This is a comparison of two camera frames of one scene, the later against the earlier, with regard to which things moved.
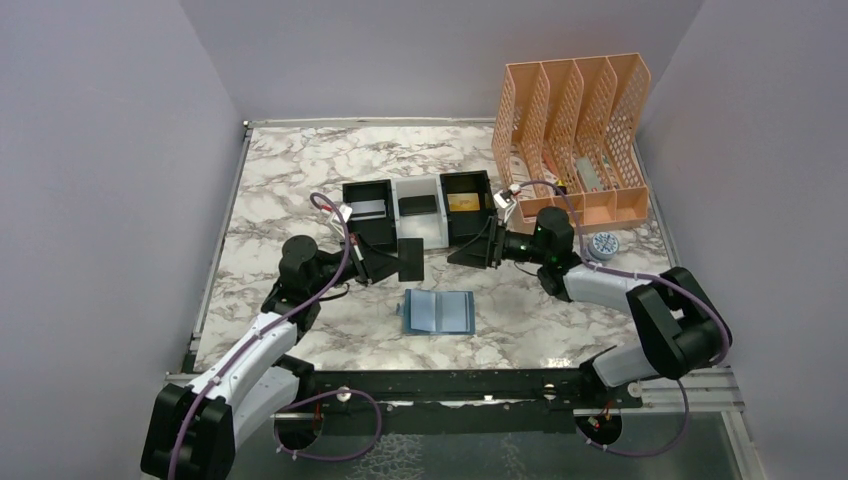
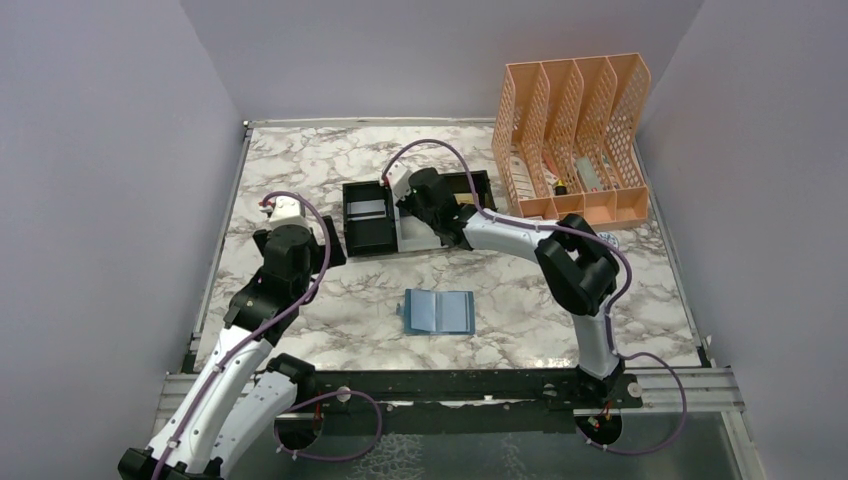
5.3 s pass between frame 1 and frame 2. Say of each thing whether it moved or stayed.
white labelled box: stayed
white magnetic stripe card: stayed
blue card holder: stayed
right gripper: moved
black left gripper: stayed
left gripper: moved
